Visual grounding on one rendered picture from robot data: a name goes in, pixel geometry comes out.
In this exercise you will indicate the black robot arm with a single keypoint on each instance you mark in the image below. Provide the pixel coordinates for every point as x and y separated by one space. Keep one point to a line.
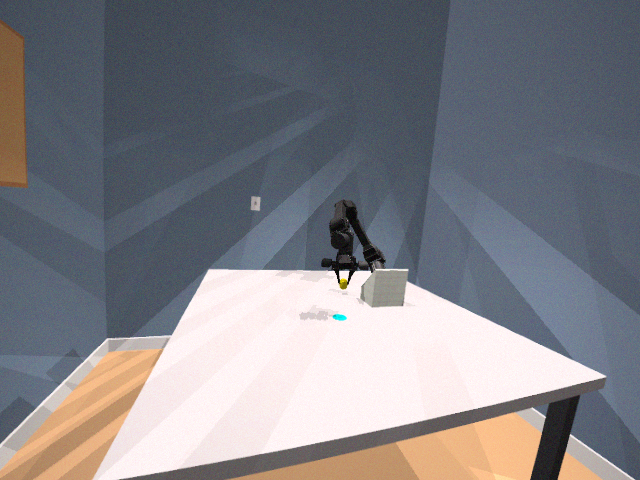
345 212

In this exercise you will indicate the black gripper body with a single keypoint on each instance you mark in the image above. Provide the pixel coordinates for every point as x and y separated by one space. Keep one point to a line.
363 265

